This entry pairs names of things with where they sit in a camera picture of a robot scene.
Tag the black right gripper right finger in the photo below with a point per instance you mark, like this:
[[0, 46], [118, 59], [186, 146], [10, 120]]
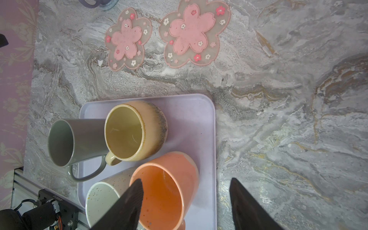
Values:
[[247, 213]]

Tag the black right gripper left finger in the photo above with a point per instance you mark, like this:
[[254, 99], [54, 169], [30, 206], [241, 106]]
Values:
[[125, 213]]

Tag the orange mug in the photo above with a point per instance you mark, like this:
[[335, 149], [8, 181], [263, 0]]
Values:
[[170, 183]]

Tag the pink flower silicone coaster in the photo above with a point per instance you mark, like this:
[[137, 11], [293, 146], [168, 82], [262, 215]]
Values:
[[191, 33]]

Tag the blue woven round coaster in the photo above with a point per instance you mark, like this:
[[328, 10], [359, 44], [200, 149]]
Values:
[[107, 4]]

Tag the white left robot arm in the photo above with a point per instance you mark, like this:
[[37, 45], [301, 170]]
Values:
[[28, 217]]

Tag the white cream mug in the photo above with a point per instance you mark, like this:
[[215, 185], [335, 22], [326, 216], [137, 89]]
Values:
[[104, 194]]

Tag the yellow beige mug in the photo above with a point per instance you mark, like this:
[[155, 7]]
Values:
[[134, 131]]

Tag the grey green mug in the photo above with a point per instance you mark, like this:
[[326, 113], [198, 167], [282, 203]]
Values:
[[71, 141]]

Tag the lilac plastic tray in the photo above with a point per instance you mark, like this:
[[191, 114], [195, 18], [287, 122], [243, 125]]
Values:
[[191, 130]]

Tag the aluminium front frame rail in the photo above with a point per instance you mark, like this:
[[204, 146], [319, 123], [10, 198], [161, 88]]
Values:
[[25, 193]]

